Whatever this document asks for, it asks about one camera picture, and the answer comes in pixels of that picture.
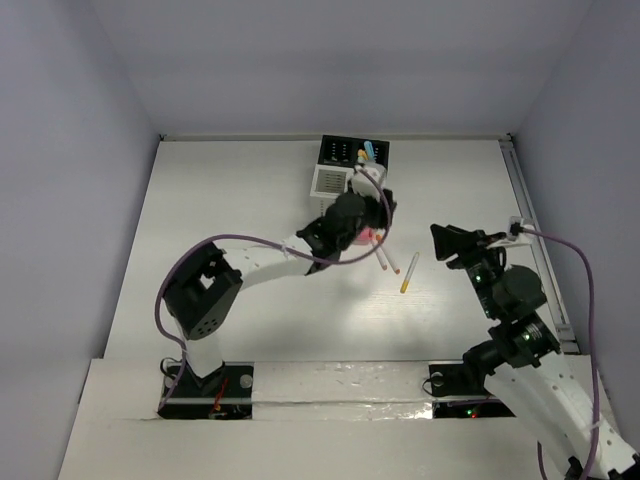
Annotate right aluminium rail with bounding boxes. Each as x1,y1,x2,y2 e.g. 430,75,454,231
499,140,582,355

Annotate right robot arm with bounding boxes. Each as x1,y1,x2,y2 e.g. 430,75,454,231
423,219,639,479

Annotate foil covered front board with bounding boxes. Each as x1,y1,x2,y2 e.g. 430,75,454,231
251,361,433,421

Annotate black organizer container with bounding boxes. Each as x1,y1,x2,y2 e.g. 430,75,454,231
316,135,390,169

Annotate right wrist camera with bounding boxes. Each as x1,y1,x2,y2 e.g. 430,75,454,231
506,216,534,247

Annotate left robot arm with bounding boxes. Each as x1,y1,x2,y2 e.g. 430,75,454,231
154,188,397,399

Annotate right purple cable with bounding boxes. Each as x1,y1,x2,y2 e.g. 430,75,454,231
509,224,604,480

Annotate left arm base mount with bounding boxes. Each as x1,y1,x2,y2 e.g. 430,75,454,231
158,357,254,420

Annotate pink capped tube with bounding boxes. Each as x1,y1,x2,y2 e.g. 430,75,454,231
352,227,377,246

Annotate back wall rail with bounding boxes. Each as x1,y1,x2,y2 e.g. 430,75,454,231
158,131,514,143

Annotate orange tipped white pen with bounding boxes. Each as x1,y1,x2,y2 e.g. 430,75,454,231
376,234,401,275

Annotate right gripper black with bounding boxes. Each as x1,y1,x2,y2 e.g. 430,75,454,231
430,221,507,318

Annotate yellow white pen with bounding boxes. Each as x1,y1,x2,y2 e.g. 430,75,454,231
400,251,420,294

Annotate purple cable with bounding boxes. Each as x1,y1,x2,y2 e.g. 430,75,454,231
153,164,394,386
509,224,604,480

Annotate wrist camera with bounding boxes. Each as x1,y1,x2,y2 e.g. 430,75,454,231
348,162,387,201
506,216,534,247

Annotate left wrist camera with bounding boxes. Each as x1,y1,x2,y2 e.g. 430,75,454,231
348,162,387,201

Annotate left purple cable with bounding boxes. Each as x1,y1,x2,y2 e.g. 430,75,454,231
153,164,394,386

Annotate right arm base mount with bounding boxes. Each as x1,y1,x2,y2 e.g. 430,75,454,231
421,359,515,420

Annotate white organizer container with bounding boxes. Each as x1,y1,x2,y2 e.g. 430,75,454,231
310,165,355,217

